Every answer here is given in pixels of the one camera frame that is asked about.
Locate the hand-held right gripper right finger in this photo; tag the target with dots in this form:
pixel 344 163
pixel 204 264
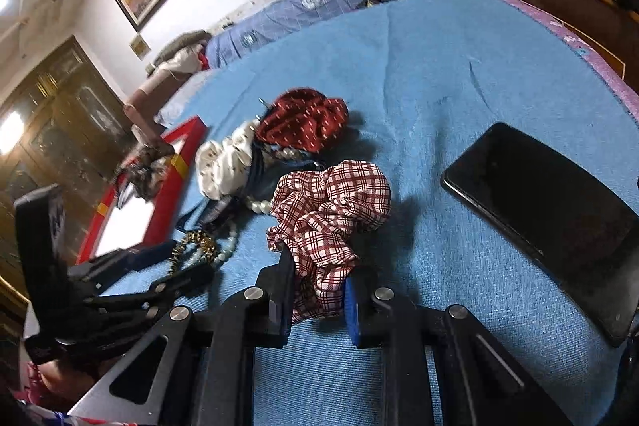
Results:
pixel 353 308

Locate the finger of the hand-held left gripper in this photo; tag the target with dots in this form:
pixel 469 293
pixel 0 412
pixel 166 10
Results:
pixel 184 281
pixel 145 256

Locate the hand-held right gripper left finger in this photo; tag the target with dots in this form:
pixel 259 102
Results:
pixel 279 296

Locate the red rimmed white tray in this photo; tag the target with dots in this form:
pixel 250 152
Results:
pixel 169 201

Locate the red plaid scrunchie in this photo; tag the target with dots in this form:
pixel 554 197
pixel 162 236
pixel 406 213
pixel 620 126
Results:
pixel 324 206

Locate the dark mesh scrunchie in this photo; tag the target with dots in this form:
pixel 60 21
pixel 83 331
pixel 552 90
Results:
pixel 145 171

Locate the white dotted scrunchie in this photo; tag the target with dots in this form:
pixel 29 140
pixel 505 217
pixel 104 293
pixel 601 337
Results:
pixel 219 166

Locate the wooden glass door cabinet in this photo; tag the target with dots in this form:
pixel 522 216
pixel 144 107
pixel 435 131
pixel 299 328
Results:
pixel 65 126

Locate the dark red dotted scrunchie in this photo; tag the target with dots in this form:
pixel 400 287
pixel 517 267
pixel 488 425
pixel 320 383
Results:
pixel 299 121

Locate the black smartphone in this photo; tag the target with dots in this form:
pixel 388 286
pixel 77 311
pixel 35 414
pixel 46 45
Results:
pixel 539 216

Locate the pile of clothes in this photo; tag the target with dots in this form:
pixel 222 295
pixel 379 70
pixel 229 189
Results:
pixel 182 51

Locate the blue blanket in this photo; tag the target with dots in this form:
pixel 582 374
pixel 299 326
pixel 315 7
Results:
pixel 399 71

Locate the blue checked quilt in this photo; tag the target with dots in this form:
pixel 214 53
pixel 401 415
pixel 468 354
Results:
pixel 279 21

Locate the pink bed sheet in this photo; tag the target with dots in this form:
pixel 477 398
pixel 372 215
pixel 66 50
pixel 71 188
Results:
pixel 599 71

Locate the yellow wall plaque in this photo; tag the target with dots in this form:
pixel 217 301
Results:
pixel 140 46

